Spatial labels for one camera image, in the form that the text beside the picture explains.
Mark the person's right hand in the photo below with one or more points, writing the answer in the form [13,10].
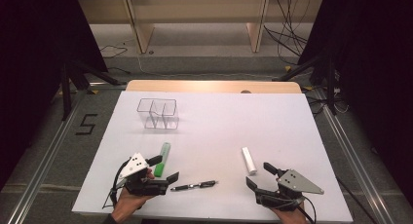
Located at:
[289,216]

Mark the black pen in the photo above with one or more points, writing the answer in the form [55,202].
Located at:
[195,185]

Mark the aluminium floor rail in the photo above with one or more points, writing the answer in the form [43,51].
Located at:
[354,156]
[42,167]

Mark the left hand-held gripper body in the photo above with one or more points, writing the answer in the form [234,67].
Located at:
[134,165]

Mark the green highlighter marker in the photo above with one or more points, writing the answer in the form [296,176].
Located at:
[162,159]

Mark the black tripod stand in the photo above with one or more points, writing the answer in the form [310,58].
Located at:
[331,87]
[66,94]

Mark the clear plastic organizer box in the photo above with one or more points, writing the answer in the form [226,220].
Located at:
[156,114]

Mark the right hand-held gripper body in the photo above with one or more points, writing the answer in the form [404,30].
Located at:
[297,182]

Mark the white table cover sheet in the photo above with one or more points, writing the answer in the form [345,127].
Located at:
[211,136]

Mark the black curtain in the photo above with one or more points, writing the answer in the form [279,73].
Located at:
[373,71]
[32,55]

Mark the white stick tube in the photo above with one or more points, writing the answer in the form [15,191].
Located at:
[249,161]

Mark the person's left hand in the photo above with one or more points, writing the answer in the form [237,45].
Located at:
[128,205]

